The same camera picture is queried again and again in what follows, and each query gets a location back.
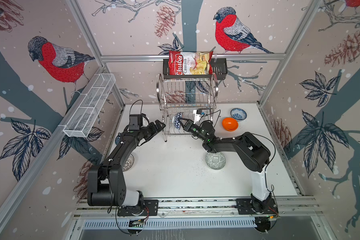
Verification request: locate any dark red pattern bowl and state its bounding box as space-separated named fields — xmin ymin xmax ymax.
xmin=123 ymin=154 xmax=135 ymax=172

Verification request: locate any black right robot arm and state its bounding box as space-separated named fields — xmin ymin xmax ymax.
xmin=179 ymin=118 xmax=272 ymax=205

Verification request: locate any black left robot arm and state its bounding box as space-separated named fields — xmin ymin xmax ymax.
xmin=87 ymin=120 xmax=166 ymax=207

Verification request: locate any steel two-tier dish rack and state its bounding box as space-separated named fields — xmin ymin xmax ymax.
xmin=156 ymin=74 xmax=220 ymax=141

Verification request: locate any plain orange bowl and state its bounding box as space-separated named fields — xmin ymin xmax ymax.
xmin=222 ymin=118 xmax=239 ymax=132

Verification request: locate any green pattern bowl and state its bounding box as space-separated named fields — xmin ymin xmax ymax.
xmin=205 ymin=153 xmax=226 ymax=170

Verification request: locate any blue floral small bowl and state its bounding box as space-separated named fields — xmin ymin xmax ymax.
xmin=230 ymin=108 xmax=247 ymax=122

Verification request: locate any red cassava chips bag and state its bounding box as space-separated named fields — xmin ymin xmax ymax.
xmin=169 ymin=51 xmax=213 ymax=75

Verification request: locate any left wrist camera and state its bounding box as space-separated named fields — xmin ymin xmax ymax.
xmin=128 ymin=114 xmax=149 ymax=131

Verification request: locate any white mesh wall shelf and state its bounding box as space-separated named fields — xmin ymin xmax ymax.
xmin=63 ymin=74 xmax=116 ymax=138

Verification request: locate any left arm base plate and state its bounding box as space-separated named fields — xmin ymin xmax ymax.
xmin=117 ymin=200 xmax=159 ymax=217

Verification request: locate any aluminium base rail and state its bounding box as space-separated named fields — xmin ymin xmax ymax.
xmin=69 ymin=196 xmax=324 ymax=234

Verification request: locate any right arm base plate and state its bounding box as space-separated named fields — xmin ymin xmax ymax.
xmin=236 ymin=197 xmax=279 ymax=215

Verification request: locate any aluminium horizontal frame bar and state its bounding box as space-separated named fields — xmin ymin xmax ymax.
xmin=100 ymin=53 xmax=287 ymax=63

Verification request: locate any aluminium frame corner post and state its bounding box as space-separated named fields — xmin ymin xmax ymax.
xmin=65 ymin=0 xmax=126 ymax=106

